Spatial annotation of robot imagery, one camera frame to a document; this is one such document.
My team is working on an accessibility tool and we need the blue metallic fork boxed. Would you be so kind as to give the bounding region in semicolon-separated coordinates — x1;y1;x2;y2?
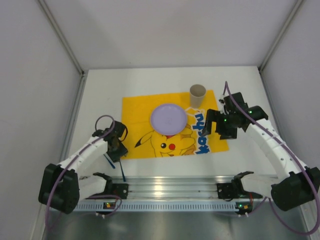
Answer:
103;154;116;169

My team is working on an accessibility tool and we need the blue metallic spoon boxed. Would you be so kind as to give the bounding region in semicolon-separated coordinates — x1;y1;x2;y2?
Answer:
119;160;127;183

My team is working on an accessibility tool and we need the beige paper cup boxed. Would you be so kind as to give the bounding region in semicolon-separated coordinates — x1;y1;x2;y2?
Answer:
189;84;207;109

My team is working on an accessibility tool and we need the purple plastic plate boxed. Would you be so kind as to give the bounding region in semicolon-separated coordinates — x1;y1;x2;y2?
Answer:
150;103;188;136

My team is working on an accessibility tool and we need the yellow pikachu cloth placemat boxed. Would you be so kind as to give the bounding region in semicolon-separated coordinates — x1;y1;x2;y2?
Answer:
121;90;229;159

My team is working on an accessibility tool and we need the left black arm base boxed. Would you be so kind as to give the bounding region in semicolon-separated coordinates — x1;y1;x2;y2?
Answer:
80;172;129;199

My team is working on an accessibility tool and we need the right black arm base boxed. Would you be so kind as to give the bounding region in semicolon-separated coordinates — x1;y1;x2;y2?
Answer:
216;171;263;202

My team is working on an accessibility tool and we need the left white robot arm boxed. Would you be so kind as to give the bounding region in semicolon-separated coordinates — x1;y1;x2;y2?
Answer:
38;121;129;214

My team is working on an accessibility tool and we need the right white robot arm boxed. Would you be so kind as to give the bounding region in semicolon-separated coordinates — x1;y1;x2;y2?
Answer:
202;92;320;211

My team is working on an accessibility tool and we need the aluminium mounting rail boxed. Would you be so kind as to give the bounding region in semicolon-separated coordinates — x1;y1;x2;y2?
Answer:
39;174;311;201

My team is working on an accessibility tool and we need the slotted grey cable duct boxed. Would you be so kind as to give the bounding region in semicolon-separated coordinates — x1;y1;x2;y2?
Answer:
49;201;251;213

